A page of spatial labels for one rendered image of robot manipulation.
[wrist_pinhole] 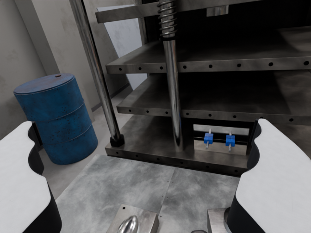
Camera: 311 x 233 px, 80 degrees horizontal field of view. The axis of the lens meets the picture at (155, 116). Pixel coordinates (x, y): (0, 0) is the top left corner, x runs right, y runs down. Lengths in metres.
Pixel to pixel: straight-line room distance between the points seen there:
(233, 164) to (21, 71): 2.65
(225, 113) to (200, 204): 0.44
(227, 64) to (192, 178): 0.54
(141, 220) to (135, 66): 0.69
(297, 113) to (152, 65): 0.68
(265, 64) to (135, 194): 0.78
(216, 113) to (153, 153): 0.43
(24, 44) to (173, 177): 2.57
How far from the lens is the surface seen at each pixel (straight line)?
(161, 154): 1.11
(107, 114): 1.13
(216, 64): 0.88
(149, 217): 0.77
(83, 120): 2.43
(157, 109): 1.04
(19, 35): 3.01
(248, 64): 0.88
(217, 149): 1.09
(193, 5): 0.89
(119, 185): 0.99
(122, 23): 3.92
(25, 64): 2.99
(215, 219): 0.71
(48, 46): 2.86
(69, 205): 1.02
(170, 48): 0.85
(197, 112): 0.99
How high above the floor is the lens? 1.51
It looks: 30 degrees down
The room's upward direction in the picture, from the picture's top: 9 degrees counter-clockwise
